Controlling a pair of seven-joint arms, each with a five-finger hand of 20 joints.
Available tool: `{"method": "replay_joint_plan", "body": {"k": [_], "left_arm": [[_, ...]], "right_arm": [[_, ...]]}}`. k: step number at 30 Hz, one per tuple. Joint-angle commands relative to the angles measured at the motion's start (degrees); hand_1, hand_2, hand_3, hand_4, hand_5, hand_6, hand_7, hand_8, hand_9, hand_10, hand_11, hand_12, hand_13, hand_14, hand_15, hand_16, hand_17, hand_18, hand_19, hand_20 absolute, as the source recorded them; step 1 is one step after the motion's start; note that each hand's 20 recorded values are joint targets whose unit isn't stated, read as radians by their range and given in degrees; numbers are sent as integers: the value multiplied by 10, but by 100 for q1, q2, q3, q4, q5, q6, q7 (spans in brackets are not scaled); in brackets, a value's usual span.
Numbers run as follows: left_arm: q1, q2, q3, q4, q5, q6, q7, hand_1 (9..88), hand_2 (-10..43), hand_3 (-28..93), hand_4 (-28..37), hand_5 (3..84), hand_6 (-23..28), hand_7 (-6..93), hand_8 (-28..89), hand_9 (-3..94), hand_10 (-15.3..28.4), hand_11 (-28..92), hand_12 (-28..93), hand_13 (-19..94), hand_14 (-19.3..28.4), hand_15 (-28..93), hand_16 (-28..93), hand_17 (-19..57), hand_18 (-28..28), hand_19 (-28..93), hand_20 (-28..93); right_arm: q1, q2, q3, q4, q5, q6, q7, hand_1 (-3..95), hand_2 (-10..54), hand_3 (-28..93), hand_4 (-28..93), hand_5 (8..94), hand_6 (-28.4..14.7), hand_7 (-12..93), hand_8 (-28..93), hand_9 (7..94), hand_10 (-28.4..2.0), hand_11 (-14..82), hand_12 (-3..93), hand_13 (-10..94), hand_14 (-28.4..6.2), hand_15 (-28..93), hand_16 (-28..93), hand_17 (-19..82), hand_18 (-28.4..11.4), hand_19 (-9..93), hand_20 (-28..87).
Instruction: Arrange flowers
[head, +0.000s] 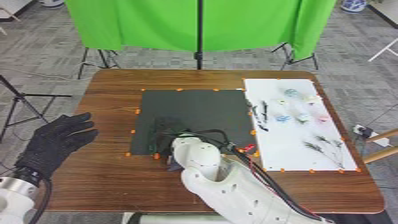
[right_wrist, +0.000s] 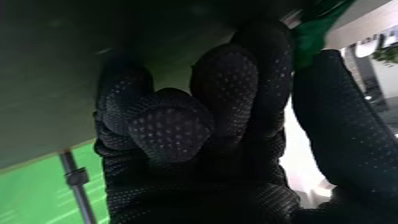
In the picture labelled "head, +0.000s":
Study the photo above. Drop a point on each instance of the black pole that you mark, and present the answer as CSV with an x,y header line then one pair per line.
x,y
199,33

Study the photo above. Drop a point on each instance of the blue and white vase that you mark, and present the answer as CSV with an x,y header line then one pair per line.
x,y
52,2
354,5

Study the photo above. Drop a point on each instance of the pale grey bar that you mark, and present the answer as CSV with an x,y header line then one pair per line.
x,y
178,219

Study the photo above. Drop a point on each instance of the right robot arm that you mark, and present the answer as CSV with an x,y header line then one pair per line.
x,y
219,180

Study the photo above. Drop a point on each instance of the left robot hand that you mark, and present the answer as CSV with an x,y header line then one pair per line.
x,y
56,143

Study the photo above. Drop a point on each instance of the white sheet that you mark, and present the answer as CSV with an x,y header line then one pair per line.
x,y
303,150

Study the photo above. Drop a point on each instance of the white power strip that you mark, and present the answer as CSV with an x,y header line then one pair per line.
x,y
363,130

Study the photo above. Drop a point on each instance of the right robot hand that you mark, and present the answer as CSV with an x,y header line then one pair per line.
x,y
171,126

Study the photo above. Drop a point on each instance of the black tripod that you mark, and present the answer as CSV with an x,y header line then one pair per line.
x,y
20,98

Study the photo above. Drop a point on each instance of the white flower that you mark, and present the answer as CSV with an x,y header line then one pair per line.
x,y
311,99

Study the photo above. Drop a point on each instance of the dark mat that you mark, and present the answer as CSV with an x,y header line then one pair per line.
x,y
196,113

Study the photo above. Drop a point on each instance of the black stand legs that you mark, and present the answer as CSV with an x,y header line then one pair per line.
x,y
290,56
104,58

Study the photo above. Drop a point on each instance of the blue flower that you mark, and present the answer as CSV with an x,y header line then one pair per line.
x,y
292,92

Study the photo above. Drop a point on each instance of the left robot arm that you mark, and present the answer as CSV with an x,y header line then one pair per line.
x,y
15,200

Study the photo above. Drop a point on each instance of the wooden chair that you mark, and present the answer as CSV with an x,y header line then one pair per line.
x,y
379,155

